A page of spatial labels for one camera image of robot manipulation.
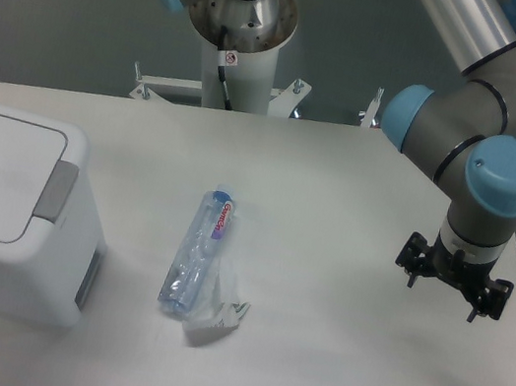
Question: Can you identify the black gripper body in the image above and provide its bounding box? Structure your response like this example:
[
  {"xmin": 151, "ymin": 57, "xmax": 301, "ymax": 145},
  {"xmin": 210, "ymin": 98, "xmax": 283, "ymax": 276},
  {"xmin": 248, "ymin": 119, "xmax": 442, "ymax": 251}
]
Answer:
[{"xmin": 416, "ymin": 236, "xmax": 494, "ymax": 294}]

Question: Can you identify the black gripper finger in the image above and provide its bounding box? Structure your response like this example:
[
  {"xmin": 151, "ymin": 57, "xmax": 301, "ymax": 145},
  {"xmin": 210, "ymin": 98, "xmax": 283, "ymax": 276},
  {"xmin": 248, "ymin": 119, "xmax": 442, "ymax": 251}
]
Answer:
[
  {"xmin": 467, "ymin": 278, "xmax": 515, "ymax": 322},
  {"xmin": 395, "ymin": 231, "xmax": 430, "ymax": 287}
]

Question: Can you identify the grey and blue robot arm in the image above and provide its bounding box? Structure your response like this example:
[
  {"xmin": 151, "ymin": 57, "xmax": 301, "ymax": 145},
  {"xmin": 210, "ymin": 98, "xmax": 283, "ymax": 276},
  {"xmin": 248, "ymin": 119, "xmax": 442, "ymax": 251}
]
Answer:
[{"xmin": 381, "ymin": 0, "xmax": 516, "ymax": 320}]

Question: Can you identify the white trash can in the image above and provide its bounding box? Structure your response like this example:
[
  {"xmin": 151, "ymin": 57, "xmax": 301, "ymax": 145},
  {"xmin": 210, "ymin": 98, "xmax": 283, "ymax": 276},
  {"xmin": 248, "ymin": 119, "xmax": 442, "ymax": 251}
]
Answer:
[{"xmin": 0, "ymin": 104, "xmax": 106, "ymax": 327}]

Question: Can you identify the clear plastic wrapper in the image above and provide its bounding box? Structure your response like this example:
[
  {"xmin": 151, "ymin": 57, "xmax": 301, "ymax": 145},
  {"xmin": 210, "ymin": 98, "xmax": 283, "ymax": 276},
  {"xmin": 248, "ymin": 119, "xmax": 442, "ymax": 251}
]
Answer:
[{"xmin": 179, "ymin": 203, "xmax": 269, "ymax": 354}]

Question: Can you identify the crushed clear plastic bottle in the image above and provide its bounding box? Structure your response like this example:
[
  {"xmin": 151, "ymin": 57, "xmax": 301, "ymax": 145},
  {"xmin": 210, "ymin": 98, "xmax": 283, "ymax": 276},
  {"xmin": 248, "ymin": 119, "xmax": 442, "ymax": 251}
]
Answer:
[{"xmin": 158, "ymin": 184, "xmax": 235, "ymax": 318}]

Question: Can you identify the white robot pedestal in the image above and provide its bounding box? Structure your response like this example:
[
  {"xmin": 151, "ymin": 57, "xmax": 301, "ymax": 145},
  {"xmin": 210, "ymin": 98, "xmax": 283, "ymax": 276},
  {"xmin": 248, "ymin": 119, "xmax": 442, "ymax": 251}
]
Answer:
[{"xmin": 127, "ymin": 22, "xmax": 391, "ymax": 143}]

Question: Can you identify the black cable on pedestal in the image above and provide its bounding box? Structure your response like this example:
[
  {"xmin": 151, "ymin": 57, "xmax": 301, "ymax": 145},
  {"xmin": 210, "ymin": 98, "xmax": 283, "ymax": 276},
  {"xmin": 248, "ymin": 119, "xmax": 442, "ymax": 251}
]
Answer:
[{"xmin": 206, "ymin": 25, "xmax": 246, "ymax": 112}]

